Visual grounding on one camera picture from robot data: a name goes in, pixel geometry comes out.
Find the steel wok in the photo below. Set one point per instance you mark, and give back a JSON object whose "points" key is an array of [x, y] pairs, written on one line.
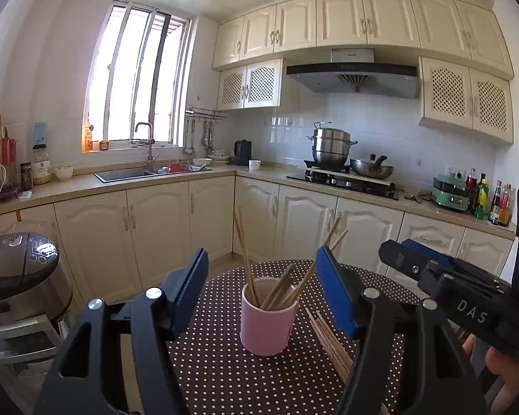
{"points": [[372, 169]]}

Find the reddish sauce bottle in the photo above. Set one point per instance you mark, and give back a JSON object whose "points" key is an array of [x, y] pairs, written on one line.
{"points": [[505, 205]]}

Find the light wooden board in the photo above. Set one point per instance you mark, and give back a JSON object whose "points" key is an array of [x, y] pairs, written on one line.
{"points": [[372, 180]]}

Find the small orange bottle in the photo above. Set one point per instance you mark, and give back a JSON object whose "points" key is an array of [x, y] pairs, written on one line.
{"points": [[88, 140]]}

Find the steel steamer pot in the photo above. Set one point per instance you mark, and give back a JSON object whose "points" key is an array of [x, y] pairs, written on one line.
{"points": [[331, 151]]}

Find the round polka dot table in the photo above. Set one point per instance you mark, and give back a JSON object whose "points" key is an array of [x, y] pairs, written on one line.
{"points": [[225, 376]]}

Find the pink cup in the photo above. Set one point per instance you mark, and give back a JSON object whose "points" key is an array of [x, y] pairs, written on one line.
{"points": [[264, 328]]}

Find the dark kitchen sink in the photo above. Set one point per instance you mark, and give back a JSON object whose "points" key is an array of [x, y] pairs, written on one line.
{"points": [[121, 175]]}

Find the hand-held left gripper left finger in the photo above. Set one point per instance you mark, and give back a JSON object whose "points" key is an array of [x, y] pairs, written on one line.
{"points": [[192, 285]]}

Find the small red lidded jar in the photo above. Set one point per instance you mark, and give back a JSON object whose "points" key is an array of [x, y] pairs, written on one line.
{"points": [[104, 145]]}

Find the steel sink faucet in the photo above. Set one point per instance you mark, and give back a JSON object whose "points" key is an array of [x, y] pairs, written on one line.
{"points": [[149, 151]]}

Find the small dark jar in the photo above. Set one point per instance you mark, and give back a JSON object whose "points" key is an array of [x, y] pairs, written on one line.
{"points": [[26, 177]]}

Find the white wall socket with plug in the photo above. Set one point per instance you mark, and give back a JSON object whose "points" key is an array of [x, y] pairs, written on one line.
{"points": [[454, 172]]}

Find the stack of white bowls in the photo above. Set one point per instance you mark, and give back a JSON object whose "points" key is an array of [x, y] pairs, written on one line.
{"points": [[219, 157]]}

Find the cream base cabinets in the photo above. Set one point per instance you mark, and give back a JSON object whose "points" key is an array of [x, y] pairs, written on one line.
{"points": [[155, 224]]}

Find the dark soy sauce bottle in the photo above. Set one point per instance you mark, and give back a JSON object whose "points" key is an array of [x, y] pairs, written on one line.
{"points": [[496, 203]]}

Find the black gas hob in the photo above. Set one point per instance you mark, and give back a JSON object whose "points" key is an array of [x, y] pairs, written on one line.
{"points": [[328, 180]]}

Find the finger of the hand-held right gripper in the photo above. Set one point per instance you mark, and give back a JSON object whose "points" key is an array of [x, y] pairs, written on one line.
{"points": [[398, 256], [428, 250]]}

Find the small white flat object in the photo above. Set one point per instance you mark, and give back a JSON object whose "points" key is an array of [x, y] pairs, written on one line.
{"points": [[25, 196]]}

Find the pile of wooden chopsticks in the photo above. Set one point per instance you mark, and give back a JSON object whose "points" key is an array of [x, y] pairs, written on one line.
{"points": [[331, 346]]}

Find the shallow white bowl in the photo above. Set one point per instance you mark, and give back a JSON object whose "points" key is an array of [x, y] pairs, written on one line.
{"points": [[202, 162]]}

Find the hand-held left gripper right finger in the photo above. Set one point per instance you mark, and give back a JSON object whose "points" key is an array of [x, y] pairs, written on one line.
{"points": [[335, 294]]}

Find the dark rice cooker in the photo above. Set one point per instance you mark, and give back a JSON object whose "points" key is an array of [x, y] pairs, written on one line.
{"points": [[21, 276]]}

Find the green bottle yellow label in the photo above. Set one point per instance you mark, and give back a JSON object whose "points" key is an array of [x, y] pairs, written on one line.
{"points": [[483, 199]]}

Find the black range hood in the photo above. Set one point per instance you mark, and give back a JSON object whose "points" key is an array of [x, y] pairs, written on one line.
{"points": [[354, 78]]}

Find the red dish rack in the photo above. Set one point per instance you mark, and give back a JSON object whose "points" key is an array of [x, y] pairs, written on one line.
{"points": [[177, 168]]}

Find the large lattice door cabinet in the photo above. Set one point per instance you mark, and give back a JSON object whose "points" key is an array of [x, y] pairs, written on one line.
{"points": [[447, 90]]}

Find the steel utensil rail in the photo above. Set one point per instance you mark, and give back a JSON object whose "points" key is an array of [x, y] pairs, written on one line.
{"points": [[205, 114]]}

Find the green electric cooker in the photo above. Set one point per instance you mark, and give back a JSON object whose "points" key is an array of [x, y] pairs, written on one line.
{"points": [[450, 194]]}

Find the red utensil holder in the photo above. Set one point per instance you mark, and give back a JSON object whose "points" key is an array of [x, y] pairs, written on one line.
{"points": [[8, 155]]}

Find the white mug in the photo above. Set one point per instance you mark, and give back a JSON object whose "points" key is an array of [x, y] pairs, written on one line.
{"points": [[254, 165]]}

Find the red capped dark bottle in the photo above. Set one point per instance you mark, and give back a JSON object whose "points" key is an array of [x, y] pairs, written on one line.
{"points": [[471, 181]]}

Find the cream wall cabinet row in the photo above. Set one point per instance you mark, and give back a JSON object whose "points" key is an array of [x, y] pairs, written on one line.
{"points": [[341, 17]]}

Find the black electric kettle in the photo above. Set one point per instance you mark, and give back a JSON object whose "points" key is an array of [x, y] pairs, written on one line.
{"points": [[243, 153]]}

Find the person's right hand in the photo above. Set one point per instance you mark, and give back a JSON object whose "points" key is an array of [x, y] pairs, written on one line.
{"points": [[508, 376]]}

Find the glass jar white label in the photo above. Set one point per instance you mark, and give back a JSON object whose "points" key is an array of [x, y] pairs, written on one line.
{"points": [[40, 168]]}

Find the hanging steel ladle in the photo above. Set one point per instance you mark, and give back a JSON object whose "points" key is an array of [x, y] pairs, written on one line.
{"points": [[188, 149]]}

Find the light blue box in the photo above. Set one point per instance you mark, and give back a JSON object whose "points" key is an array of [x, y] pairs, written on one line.
{"points": [[40, 134]]}

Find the bunch of wooden chopsticks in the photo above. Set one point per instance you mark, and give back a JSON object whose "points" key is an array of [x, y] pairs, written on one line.
{"points": [[279, 292]]}

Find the white stool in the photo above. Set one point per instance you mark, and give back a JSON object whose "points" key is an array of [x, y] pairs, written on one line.
{"points": [[26, 333]]}

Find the hanging steel skimmer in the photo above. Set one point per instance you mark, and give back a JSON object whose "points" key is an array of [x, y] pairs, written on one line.
{"points": [[206, 138]]}

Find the barred kitchen window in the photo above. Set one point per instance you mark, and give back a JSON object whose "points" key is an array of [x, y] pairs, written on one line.
{"points": [[125, 73]]}

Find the small lattice door cabinet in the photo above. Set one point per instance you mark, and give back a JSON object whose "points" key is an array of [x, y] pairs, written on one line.
{"points": [[259, 84]]}

